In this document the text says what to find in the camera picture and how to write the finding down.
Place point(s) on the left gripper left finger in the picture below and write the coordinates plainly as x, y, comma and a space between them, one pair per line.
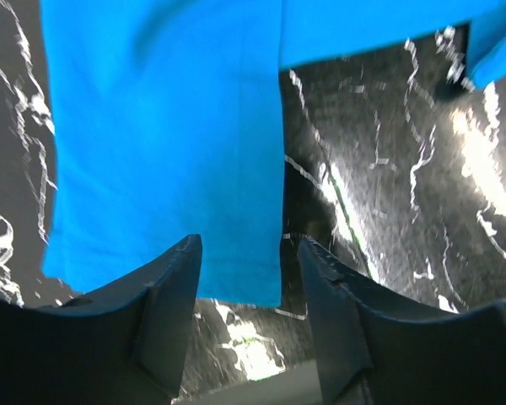
124, 343

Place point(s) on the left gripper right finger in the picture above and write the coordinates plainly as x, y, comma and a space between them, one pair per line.
375, 346

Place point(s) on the blue t shirt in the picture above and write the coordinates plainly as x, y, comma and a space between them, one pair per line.
168, 120

